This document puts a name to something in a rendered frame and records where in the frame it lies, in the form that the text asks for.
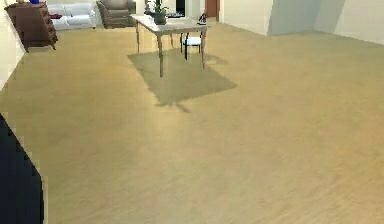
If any black chair with white seat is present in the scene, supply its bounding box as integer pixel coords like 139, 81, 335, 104
179, 12, 208, 61

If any pale wooden table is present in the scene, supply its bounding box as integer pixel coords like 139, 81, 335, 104
129, 13, 209, 79

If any green house plant in pot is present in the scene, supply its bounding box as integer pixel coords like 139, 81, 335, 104
151, 0, 170, 26

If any brown room door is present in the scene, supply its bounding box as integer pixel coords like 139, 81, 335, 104
205, 0, 221, 22

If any grey-brown armchair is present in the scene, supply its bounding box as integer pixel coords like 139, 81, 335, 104
96, 0, 137, 30

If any white sofa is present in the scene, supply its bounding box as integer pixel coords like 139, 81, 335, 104
46, 2, 98, 31

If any brown wooden chest of drawers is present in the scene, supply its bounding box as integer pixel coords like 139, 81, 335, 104
4, 1, 59, 52

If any dark navy furniture block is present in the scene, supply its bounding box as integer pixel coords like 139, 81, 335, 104
0, 113, 45, 224

